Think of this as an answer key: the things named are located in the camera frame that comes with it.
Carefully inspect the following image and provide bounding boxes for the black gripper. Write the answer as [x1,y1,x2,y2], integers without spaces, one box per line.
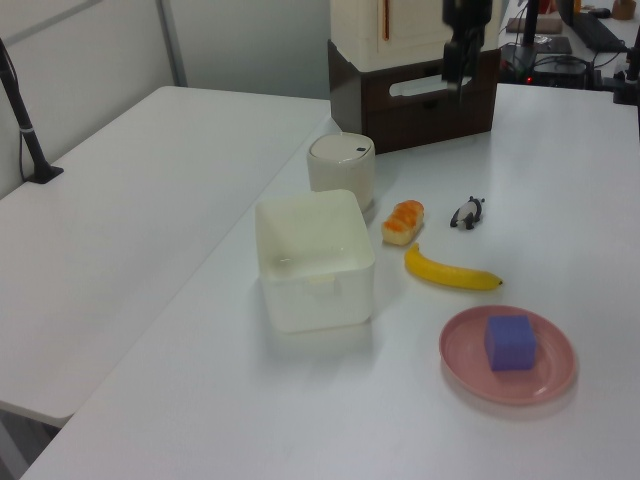
[441,0,494,104]

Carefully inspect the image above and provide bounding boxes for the purple foam cube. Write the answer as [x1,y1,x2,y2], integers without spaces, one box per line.
[484,314,539,373]

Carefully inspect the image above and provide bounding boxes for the pink plastic plate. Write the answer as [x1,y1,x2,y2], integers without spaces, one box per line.
[438,304,578,408]

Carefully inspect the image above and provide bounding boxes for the black box with red light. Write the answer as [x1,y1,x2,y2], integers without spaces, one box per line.
[528,54,592,88]

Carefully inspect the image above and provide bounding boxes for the black white panda figurine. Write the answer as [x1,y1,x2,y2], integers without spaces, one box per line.
[449,195,488,232]

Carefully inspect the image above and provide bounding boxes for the black keyboard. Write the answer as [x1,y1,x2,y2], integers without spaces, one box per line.
[557,0,629,52]

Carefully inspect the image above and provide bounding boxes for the white lidded mini bin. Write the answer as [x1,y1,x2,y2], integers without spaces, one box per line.
[306,132,377,214]

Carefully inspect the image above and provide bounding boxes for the orange glazed toy bread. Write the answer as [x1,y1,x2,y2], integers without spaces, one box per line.
[381,199,427,247]

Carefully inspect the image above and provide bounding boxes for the yellow toy banana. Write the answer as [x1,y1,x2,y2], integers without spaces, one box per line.
[403,242,505,292]

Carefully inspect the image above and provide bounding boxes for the cream plastic open box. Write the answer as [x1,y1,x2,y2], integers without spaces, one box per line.
[254,188,377,335]

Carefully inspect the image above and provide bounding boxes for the brown drawer unit white handle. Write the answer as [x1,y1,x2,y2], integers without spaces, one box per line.
[327,38,503,156]

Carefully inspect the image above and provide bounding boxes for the black vertical stand post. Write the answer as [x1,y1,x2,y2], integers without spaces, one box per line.
[519,0,544,49]

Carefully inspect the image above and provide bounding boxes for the cream cabinet with copper handle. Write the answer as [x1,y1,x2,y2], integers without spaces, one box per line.
[329,0,503,72]

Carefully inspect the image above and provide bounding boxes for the black clamp mount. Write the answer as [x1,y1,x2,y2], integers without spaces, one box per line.
[602,44,640,107]

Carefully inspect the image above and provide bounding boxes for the black camera stand pole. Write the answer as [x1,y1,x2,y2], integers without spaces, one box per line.
[0,37,65,187]

